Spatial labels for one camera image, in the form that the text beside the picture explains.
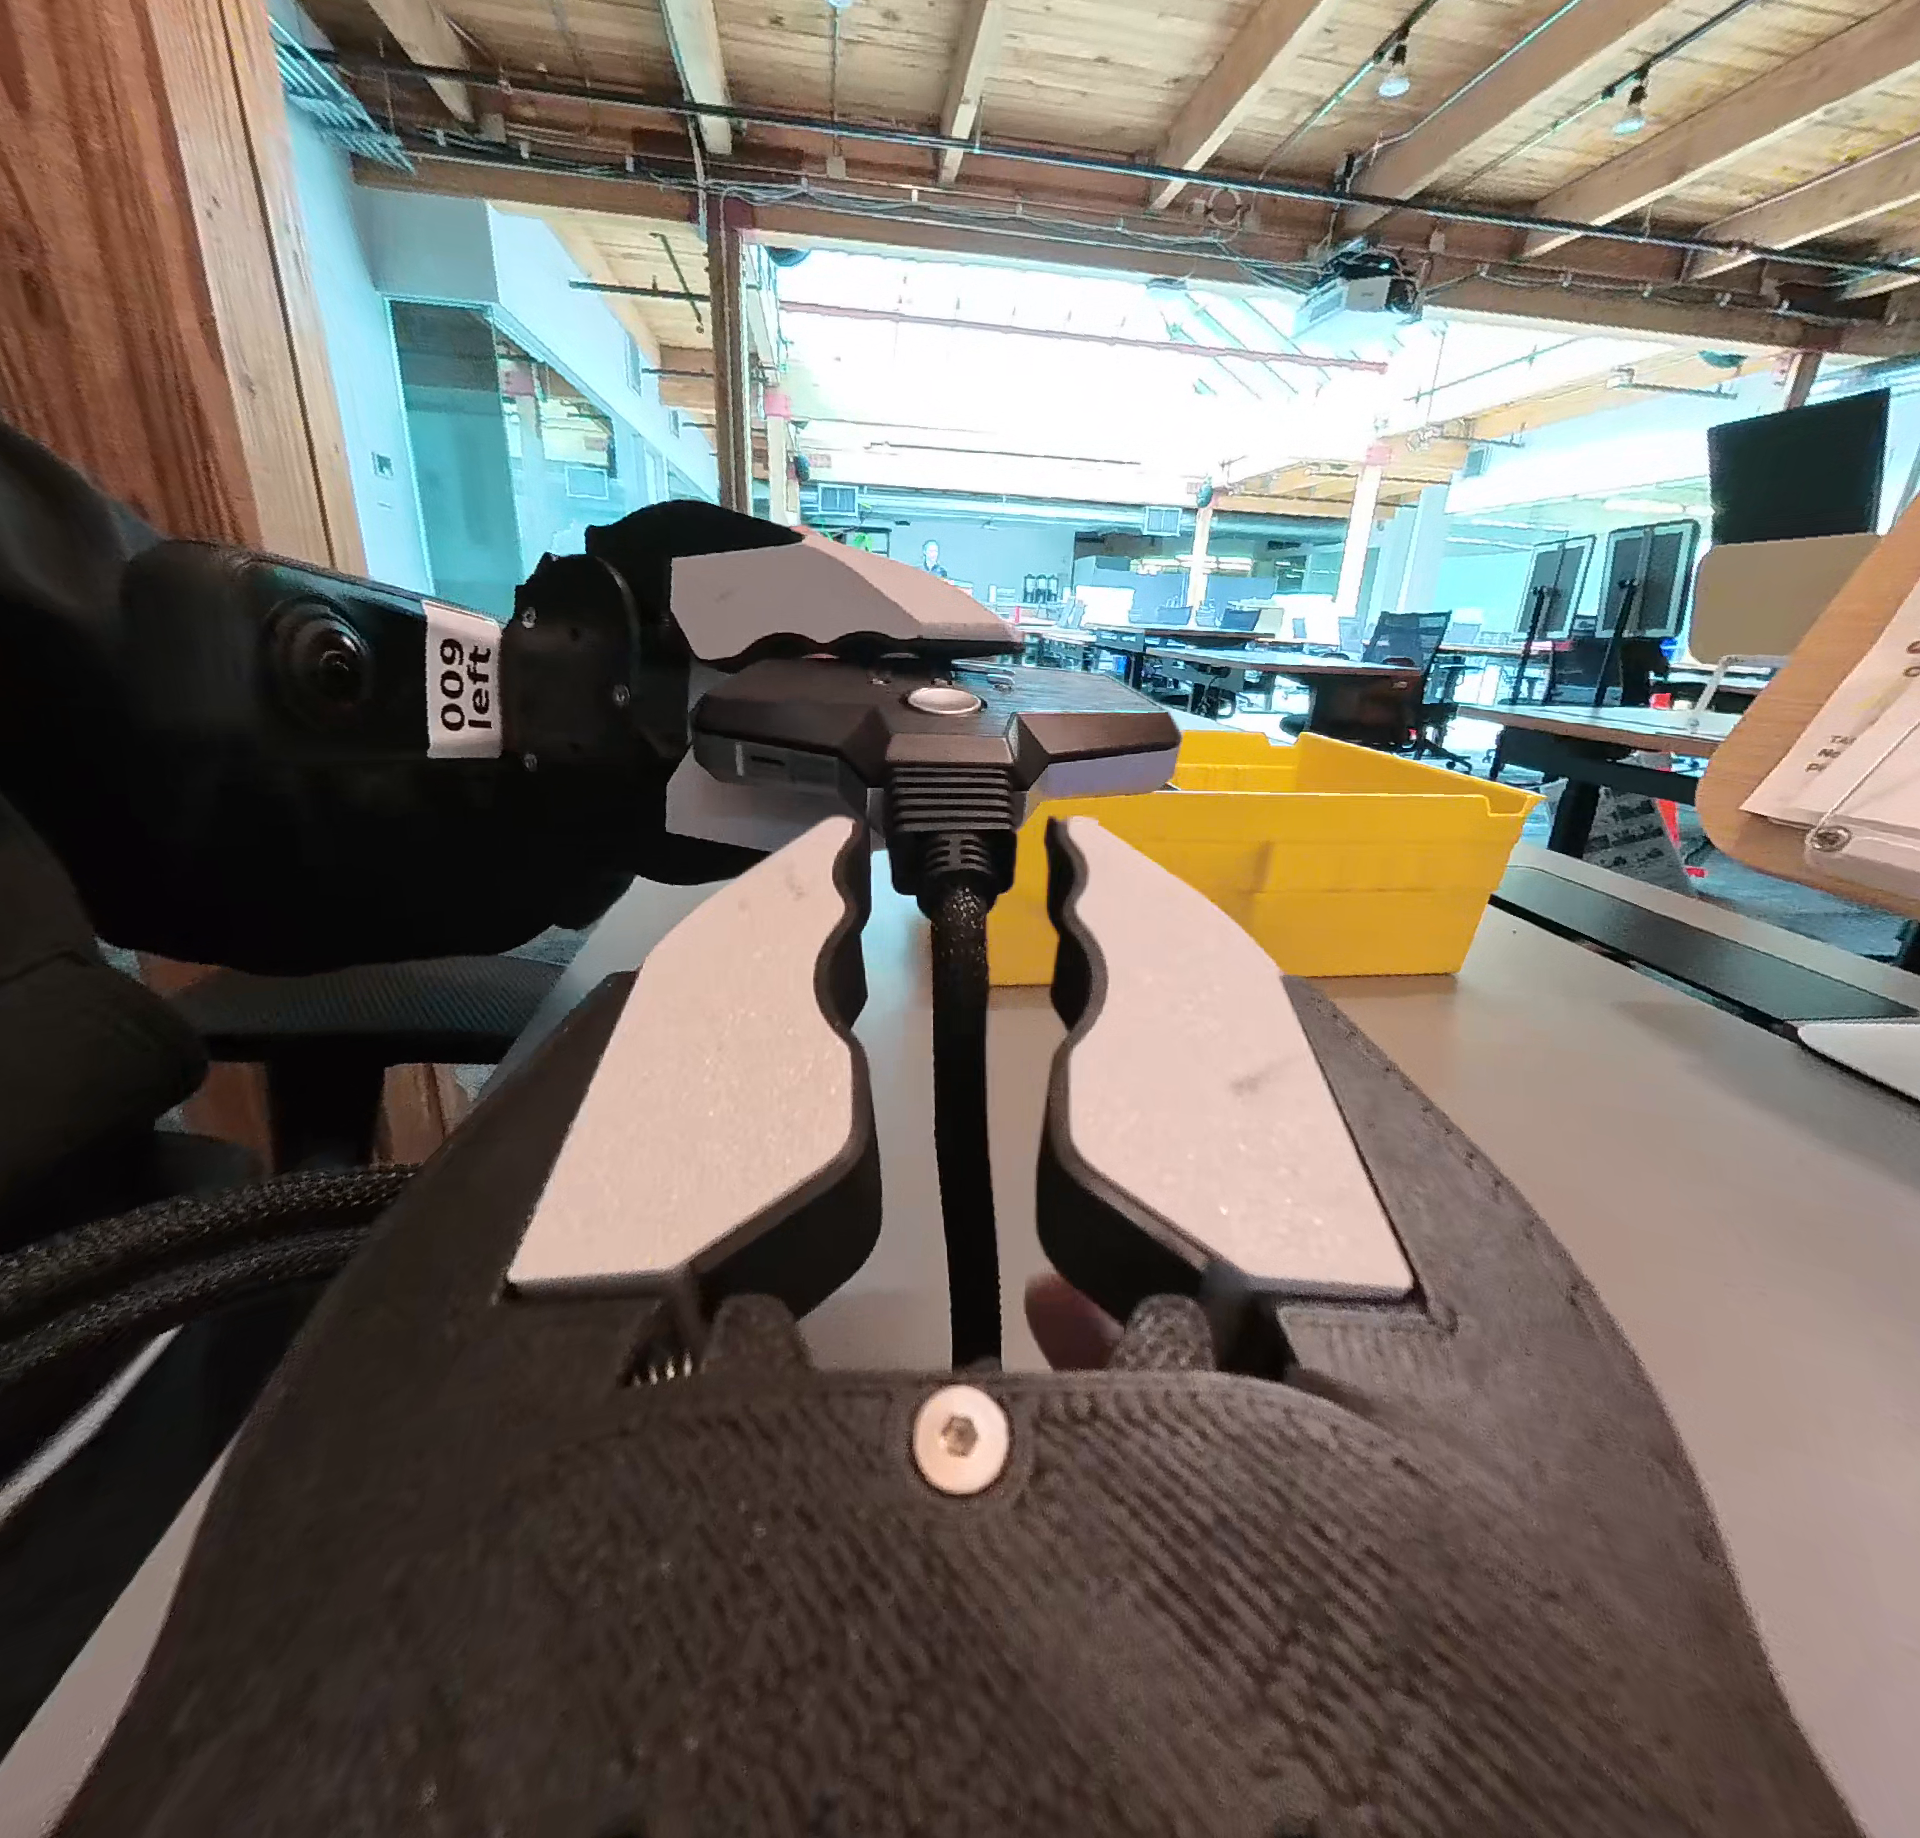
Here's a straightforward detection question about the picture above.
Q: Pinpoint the person's right hand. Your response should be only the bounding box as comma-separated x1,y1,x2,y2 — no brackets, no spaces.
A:
1026,1272,1123,1371

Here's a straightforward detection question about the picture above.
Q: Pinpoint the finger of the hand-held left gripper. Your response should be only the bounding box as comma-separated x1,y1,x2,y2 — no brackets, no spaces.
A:
667,527,1024,672
664,749,872,851

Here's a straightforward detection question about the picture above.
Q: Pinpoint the tan board panel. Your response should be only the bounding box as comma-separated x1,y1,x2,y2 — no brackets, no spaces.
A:
1686,533,1887,663

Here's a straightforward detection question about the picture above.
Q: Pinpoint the wooden sign board with papers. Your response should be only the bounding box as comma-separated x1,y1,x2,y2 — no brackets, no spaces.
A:
1697,495,1920,916

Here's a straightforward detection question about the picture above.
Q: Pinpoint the wooden support post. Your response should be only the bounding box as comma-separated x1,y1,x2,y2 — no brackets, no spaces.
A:
0,0,368,580

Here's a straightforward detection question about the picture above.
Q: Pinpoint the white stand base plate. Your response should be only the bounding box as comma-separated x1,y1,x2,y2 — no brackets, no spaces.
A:
1797,1017,1920,1100

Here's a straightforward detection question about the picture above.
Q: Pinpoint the black monitor screen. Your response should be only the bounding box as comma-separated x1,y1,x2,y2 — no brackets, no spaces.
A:
1707,387,1894,546

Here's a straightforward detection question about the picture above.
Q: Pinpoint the black office chair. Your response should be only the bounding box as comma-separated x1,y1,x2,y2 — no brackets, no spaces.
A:
1355,609,1459,762
149,949,572,1172

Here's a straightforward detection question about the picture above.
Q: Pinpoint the yellow plastic bin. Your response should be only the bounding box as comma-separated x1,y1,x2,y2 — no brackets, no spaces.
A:
981,729,1548,987

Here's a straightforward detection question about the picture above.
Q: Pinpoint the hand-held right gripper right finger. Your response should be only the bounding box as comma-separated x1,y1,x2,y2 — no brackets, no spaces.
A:
1034,813,1419,1331

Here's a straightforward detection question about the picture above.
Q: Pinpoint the grey desk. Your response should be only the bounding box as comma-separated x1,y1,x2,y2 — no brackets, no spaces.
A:
0,819,1920,1838

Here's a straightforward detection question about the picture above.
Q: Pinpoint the wooden table with black legs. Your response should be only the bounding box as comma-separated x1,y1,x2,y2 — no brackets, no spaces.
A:
1457,699,1744,861

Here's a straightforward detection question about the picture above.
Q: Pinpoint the black desk cable tray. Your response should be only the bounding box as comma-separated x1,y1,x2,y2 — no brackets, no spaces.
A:
1491,854,1920,1037

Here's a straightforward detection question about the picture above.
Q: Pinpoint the white ceiling projector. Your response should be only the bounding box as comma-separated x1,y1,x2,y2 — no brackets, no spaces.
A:
1295,255,1422,335

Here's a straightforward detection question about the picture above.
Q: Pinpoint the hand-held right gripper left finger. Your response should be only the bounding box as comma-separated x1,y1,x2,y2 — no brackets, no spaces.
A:
506,813,886,1321

